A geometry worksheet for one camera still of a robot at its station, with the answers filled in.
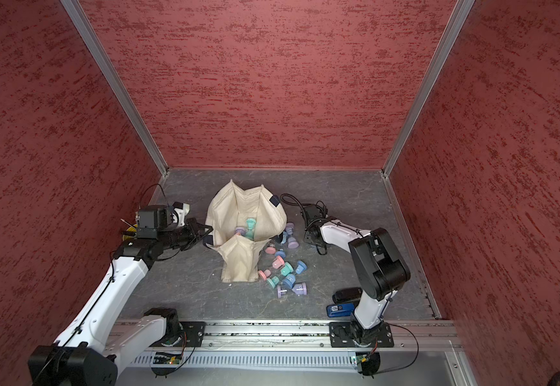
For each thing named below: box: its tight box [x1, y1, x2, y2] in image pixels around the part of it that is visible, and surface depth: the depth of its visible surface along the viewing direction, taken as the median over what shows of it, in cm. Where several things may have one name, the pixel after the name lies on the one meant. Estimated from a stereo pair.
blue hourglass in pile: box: [282, 260, 308, 290], surface depth 87 cm
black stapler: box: [332, 287, 363, 307], surface depth 81 cm
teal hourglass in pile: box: [266, 261, 294, 289], surface depth 87 cm
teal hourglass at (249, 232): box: [244, 217, 257, 242], surface depth 100 cm
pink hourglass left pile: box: [259, 255, 285, 281], surface depth 89 cm
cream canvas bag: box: [205, 179, 288, 284], surface depth 87 cm
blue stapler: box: [326, 303, 355, 318], surface depth 78 cm
